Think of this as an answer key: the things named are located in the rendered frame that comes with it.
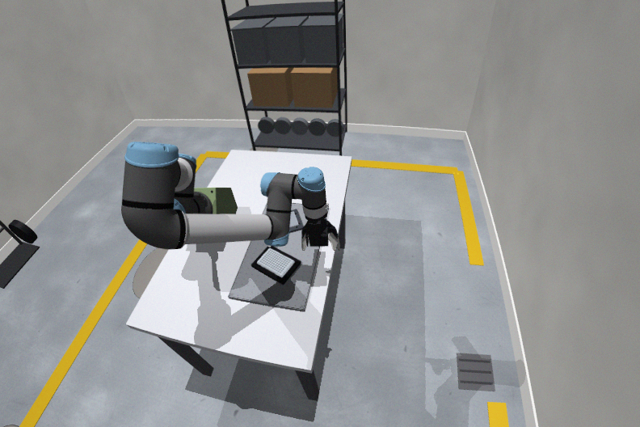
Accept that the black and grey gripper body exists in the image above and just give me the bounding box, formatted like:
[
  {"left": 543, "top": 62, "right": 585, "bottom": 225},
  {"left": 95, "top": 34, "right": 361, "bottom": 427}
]
[{"left": 305, "top": 212, "right": 330, "bottom": 247}]

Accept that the black rectangular frame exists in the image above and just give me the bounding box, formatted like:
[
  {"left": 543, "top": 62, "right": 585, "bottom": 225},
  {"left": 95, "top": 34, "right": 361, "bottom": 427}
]
[{"left": 251, "top": 246, "right": 301, "bottom": 285}]

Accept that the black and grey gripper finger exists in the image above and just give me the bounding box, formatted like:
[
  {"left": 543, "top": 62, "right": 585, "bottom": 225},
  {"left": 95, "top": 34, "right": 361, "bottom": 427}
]
[
  {"left": 328, "top": 223, "right": 340, "bottom": 251},
  {"left": 301, "top": 223, "right": 307, "bottom": 251}
]

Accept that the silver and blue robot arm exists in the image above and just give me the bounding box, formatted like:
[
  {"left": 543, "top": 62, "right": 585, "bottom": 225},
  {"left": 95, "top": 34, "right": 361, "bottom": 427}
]
[{"left": 121, "top": 142, "right": 329, "bottom": 249}]

